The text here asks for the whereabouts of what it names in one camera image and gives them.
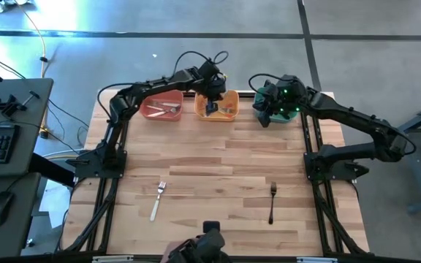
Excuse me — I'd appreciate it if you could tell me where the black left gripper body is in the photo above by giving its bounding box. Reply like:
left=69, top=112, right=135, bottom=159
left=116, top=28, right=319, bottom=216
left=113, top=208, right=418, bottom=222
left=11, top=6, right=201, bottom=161
left=202, top=75, right=227, bottom=100

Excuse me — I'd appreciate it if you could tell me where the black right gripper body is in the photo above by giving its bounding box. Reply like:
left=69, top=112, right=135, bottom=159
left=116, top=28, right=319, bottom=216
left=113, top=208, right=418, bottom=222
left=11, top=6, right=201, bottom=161
left=268, top=75, right=309, bottom=115

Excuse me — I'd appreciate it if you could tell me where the yellow plastic bin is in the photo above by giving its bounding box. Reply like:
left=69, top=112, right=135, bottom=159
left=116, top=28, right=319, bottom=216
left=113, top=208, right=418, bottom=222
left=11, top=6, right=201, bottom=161
left=194, top=89, right=240, bottom=123

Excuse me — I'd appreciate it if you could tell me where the teal plastic bin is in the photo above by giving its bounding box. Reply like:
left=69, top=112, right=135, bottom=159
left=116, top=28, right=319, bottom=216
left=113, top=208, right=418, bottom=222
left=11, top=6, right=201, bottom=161
left=253, top=86, right=300, bottom=124

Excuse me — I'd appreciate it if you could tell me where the orange plastic bin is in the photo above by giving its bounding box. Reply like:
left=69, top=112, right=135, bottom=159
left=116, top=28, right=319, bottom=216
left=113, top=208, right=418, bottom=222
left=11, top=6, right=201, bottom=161
left=138, top=89, right=185, bottom=122

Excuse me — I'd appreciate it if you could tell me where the black metal fork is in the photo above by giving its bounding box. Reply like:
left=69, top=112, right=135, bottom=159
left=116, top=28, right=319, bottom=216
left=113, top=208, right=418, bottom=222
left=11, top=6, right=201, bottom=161
left=268, top=181, right=278, bottom=226

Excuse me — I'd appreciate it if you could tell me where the black desk leg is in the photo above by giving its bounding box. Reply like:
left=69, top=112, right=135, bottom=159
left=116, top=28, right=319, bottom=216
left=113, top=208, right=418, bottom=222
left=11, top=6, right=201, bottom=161
left=29, top=152, right=76, bottom=188

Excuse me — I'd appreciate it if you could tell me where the gray desk top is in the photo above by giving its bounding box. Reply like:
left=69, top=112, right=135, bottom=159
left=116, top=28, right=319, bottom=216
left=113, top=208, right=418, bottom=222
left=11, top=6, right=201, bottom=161
left=0, top=77, right=55, bottom=179
left=0, top=171, right=42, bottom=259

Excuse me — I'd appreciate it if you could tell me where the white paper sheet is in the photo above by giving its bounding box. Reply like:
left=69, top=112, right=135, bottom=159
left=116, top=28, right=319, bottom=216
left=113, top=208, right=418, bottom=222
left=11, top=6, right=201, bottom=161
left=38, top=178, right=72, bottom=229

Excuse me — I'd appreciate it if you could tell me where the black desk clamp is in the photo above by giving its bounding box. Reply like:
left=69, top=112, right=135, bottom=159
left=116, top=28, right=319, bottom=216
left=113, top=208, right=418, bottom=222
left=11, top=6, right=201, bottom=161
left=0, top=90, right=40, bottom=118

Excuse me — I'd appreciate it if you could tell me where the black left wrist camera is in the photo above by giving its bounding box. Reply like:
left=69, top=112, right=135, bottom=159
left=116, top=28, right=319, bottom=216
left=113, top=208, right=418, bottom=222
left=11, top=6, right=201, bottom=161
left=198, top=60, right=221, bottom=77

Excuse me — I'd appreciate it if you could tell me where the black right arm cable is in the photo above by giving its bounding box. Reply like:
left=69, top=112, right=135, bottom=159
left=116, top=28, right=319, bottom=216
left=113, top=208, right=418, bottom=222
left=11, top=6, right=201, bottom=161
left=247, top=72, right=283, bottom=96

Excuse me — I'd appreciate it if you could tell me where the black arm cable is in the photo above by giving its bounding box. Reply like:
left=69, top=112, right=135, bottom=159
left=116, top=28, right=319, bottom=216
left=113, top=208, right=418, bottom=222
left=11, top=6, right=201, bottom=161
left=247, top=72, right=283, bottom=96
left=172, top=50, right=230, bottom=80

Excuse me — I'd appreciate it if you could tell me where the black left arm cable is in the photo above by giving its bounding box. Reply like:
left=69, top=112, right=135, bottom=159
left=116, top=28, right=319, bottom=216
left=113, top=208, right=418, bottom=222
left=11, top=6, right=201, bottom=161
left=172, top=50, right=230, bottom=80

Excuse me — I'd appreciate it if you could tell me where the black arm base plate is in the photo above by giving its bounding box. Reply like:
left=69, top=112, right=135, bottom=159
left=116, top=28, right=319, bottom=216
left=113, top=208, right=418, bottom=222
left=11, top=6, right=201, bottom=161
left=303, top=150, right=371, bottom=183
left=66, top=148, right=128, bottom=179

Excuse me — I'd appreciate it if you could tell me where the black aluminium table frame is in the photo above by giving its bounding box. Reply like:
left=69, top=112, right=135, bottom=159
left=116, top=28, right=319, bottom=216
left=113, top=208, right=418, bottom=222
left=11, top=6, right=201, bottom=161
left=55, top=89, right=371, bottom=263

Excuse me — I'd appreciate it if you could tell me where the yellow floor cable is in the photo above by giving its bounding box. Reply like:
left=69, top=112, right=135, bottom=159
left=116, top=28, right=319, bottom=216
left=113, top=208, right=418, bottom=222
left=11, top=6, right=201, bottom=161
left=15, top=0, right=50, bottom=138

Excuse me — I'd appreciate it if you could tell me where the white metal bracket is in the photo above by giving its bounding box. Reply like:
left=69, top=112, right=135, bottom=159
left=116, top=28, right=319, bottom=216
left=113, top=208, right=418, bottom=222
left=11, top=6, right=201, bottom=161
left=91, top=255, right=134, bottom=263

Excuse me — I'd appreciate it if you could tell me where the black floor cable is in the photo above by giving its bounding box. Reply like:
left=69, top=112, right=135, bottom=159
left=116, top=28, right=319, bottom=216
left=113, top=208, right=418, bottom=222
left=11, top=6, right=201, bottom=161
left=0, top=45, right=27, bottom=80

